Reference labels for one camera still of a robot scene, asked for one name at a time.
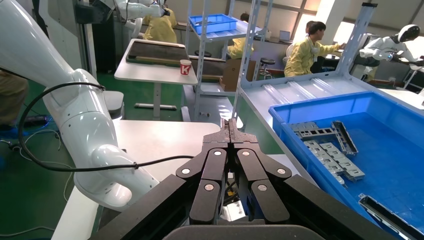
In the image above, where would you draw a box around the long silver metal bracket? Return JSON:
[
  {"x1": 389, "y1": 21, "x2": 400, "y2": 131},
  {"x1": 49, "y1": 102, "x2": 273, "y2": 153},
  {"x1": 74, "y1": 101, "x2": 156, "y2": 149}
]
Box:
[
  {"x1": 358, "y1": 193, "x2": 424, "y2": 240},
  {"x1": 220, "y1": 202, "x2": 249, "y2": 223}
]

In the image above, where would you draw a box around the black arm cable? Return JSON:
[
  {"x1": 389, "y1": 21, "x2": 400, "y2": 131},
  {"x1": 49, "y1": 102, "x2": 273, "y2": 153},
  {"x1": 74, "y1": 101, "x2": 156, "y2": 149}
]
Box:
[{"x1": 17, "y1": 81, "x2": 196, "y2": 173}]

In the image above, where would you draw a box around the grey metal shelving rack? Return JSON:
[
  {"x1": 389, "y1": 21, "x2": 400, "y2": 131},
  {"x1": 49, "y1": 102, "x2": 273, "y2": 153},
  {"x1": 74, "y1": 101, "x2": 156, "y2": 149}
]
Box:
[{"x1": 226, "y1": 0, "x2": 424, "y2": 240}]

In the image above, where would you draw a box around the black power adapter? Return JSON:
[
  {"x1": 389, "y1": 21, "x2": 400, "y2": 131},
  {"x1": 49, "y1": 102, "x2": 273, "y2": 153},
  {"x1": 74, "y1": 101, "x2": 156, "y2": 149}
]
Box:
[{"x1": 23, "y1": 114, "x2": 49, "y2": 127}]

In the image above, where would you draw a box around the white floor cable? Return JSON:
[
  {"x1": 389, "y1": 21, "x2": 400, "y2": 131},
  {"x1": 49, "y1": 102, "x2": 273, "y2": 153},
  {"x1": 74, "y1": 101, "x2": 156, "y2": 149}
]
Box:
[{"x1": 0, "y1": 128, "x2": 74, "y2": 238}]

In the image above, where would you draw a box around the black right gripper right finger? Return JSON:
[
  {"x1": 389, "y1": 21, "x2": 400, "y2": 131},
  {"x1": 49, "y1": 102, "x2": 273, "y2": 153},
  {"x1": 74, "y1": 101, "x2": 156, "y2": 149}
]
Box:
[{"x1": 229, "y1": 117, "x2": 399, "y2": 240}]

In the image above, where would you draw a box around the silver perforated metal bracket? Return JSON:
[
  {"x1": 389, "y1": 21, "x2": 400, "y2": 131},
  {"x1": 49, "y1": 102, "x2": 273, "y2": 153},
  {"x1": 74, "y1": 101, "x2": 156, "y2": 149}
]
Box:
[
  {"x1": 318, "y1": 142, "x2": 366, "y2": 183},
  {"x1": 302, "y1": 140, "x2": 347, "y2": 186}
]

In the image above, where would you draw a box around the open laptop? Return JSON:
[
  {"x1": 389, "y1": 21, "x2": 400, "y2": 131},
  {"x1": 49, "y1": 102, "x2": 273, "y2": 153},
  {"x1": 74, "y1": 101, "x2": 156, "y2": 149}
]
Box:
[{"x1": 278, "y1": 30, "x2": 293, "y2": 44}]

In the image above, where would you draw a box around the large blue plastic bin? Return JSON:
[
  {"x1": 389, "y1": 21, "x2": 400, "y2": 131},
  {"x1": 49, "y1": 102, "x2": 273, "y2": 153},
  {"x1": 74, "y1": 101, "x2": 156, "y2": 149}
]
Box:
[{"x1": 268, "y1": 91, "x2": 424, "y2": 240}]

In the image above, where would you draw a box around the person in yellow coat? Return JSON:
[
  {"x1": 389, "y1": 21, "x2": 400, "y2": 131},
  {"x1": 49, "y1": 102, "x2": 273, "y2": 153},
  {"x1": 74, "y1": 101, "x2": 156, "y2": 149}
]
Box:
[
  {"x1": 283, "y1": 20, "x2": 347, "y2": 78},
  {"x1": 226, "y1": 12, "x2": 255, "y2": 60},
  {"x1": 142, "y1": 6, "x2": 178, "y2": 44}
]

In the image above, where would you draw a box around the white pedestal table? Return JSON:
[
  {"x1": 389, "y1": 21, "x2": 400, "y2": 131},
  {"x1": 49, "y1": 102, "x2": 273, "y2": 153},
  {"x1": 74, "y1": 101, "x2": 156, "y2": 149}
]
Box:
[{"x1": 114, "y1": 38, "x2": 199, "y2": 122}]

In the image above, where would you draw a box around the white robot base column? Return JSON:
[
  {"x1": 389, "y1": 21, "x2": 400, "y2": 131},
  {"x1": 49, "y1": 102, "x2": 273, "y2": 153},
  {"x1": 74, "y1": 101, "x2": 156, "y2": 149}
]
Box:
[{"x1": 102, "y1": 90, "x2": 125, "y2": 121}]

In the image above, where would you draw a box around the paper cup red K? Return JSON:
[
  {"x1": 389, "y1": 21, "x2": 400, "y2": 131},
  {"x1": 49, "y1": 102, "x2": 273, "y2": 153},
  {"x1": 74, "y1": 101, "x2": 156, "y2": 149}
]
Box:
[{"x1": 179, "y1": 59, "x2": 193, "y2": 76}]

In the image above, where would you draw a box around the person in khaki trousers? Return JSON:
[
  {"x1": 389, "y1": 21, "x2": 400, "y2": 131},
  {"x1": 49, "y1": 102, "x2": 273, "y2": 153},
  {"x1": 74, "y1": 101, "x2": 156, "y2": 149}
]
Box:
[{"x1": 0, "y1": 70, "x2": 30, "y2": 131}]

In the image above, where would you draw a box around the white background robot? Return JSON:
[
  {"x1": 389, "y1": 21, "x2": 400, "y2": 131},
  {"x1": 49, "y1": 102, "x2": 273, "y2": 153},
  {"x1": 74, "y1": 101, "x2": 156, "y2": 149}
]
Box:
[{"x1": 114, "y1": 0, "x2": 167, "y2": 39}]

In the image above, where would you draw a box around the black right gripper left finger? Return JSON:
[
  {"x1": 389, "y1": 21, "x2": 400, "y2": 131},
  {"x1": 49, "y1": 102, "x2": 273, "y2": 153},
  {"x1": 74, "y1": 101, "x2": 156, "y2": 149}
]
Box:
[{"x1": 88, "y1": 118, "x2": 231, "y2": 240}]

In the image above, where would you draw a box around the white humanoid robot black visor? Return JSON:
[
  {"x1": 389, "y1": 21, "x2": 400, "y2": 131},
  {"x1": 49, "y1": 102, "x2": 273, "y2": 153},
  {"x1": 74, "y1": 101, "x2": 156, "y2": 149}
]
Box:
[{"x1": 351, "y1": 24, "x2": 424, "y2": 81}]

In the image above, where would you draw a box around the black round stool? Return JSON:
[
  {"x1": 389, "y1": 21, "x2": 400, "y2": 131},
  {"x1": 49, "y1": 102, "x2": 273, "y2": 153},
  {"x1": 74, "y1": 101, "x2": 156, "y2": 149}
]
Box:
[{"x1": 259, "y1": 57, "x2": 276, "y2": 81}]

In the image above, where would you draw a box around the brown cardboard box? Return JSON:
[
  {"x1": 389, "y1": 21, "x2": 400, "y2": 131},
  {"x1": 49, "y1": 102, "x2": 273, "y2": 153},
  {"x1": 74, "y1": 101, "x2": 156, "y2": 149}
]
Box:
[{"x1": 219, "y1": 58, "x2": 258, "y2": 93}]

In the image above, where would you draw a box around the small blue plastic bin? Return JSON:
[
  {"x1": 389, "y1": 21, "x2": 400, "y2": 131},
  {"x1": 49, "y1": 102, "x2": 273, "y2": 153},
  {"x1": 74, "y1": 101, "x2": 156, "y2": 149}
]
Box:
[{"x1": 188, "y1": 13, "x2": 238, "y2": 36}]

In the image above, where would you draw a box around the flat ladder-shaped metal bracket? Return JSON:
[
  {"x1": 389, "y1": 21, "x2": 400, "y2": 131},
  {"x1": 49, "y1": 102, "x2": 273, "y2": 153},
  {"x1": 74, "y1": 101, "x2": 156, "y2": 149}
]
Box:
[{"x1": 297, "y1": 127, "x2": 336, "y2": 140}]

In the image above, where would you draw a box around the short grey metal bracket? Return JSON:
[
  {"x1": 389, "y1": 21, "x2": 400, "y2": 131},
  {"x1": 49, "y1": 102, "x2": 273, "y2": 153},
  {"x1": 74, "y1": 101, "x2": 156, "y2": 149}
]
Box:
[{"x1": 290, "y1": 121, "x2": 320, "y2": 132}]

